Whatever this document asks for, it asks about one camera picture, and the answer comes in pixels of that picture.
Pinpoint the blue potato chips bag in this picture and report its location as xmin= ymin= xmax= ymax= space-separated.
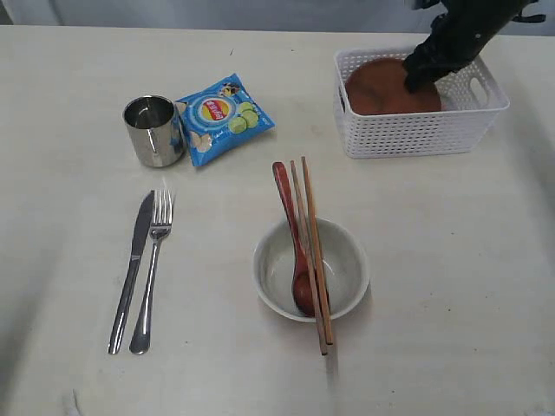
xmin=175 ymin=74 xmax=275 ymax=167

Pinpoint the silver foil packet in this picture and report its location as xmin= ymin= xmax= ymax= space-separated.
xmin=122 ymin=95 xmax=186 ymax=168

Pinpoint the brown wooden chopstick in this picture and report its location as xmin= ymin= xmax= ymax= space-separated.
xmin=301 ymin=156 xmax=334 ymax=345
xmin=290 ymin=160 xmax=328 ymax=356

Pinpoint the dark brown wooden spoon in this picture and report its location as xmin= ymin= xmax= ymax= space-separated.
xmin=272 ymin=161 xmax=304 ymax=292

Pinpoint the pale green ceramic bowl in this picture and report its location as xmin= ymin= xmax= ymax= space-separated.
xmin=253 ymin=218 xmax=369 ymax=322

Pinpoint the dark brown round plate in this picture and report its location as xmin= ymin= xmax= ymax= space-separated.
xmin=345 ymin=58 xmax=441 ymax=115

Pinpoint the silver metal table knife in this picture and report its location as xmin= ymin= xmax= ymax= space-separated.
xmin=108 ymin=191 xmax=154 ymax=354

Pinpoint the white perforated plastic basket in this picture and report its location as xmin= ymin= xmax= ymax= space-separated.
xmin=334 ymin=44 xmax=510 ymax=159

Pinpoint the silver metal fork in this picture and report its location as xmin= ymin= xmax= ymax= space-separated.
xmin=129 ymin=187 xmax=173 ymax=354

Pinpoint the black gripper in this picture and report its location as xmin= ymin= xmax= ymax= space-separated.
xmin=403 ymin=0 xmax=527 ymax=94

